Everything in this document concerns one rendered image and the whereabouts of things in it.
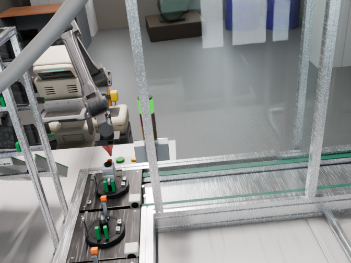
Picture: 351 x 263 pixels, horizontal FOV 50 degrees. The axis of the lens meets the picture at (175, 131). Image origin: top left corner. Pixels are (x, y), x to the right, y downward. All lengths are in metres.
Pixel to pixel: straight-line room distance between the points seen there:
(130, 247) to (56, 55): 1.15
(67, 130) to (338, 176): 1.46
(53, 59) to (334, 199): 1.47
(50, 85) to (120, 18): 6.29
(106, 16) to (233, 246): 7.32
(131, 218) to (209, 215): 0.29
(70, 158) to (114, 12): 6.49
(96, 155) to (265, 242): 1.01
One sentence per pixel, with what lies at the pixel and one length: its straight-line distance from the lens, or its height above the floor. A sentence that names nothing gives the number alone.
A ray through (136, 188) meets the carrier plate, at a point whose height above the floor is 0.97.
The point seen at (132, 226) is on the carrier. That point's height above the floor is 0.97.
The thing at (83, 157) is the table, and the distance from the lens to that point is 2.04.
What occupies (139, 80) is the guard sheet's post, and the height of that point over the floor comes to 1.49.
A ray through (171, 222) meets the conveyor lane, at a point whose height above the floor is 0.91.
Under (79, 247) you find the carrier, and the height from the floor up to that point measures 0.97.
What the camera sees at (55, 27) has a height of 1.87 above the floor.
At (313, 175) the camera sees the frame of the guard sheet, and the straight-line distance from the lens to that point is 1.46.
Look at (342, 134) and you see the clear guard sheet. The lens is 1.87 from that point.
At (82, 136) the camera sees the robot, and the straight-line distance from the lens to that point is 2.27.
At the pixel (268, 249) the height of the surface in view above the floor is 0.86.
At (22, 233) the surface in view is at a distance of 1.69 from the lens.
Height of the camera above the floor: 1.91
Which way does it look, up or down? 29 degrees down
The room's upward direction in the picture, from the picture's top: 5 degrees counter-clockwise
